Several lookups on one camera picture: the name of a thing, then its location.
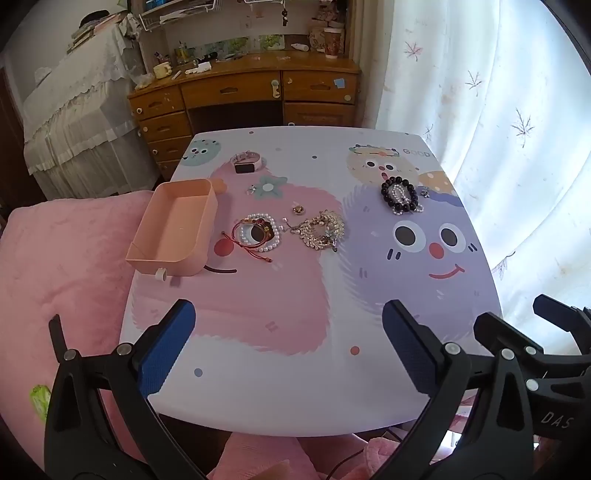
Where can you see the hanging keys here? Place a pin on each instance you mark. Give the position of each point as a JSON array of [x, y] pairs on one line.
[[283, 18]]

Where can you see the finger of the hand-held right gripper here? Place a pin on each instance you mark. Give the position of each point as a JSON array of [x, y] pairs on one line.
[[503, 330], [561, 314]]

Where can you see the white floral curtain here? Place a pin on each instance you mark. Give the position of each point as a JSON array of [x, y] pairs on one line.
[[485, 115]]

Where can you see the round gold brooch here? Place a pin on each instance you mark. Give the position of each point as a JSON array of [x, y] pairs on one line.
[[298, 210]]

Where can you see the white tube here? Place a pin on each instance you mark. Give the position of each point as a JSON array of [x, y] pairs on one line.
[[299, 47]]

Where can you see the green phone-shaped sticker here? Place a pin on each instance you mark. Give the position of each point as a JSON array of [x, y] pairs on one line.
[[275, 90]]

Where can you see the red patterned paper cup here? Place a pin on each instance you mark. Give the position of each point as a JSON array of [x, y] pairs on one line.
[[333, 44]]

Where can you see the wooden desk with drawers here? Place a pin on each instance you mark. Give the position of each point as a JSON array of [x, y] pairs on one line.
[[231, 90]]

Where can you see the pink fluffy blanket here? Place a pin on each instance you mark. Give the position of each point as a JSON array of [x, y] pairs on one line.
[[55, 277]]

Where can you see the pink smartwatch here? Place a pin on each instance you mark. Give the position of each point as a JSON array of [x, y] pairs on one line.
[[247, 162]]

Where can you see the small silver earring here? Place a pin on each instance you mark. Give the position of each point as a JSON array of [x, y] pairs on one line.
[[425, 191]]

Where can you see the white lace cloth cover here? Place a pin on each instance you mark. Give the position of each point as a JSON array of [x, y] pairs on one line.
[[78, 115]]

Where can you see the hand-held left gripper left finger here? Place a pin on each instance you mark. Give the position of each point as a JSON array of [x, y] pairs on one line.
[[166, 344]]

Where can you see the blue sticky note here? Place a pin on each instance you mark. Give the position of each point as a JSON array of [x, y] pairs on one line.
[[340, 82]]

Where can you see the patterned gift bag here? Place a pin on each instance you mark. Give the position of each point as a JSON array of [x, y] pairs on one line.
[[317, 34]]

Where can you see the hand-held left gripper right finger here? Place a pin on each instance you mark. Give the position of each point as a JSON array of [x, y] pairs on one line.
[[408, 350]]

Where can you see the pink plastic storage box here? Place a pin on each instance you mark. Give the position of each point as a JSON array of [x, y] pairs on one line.
[[173, 230]]

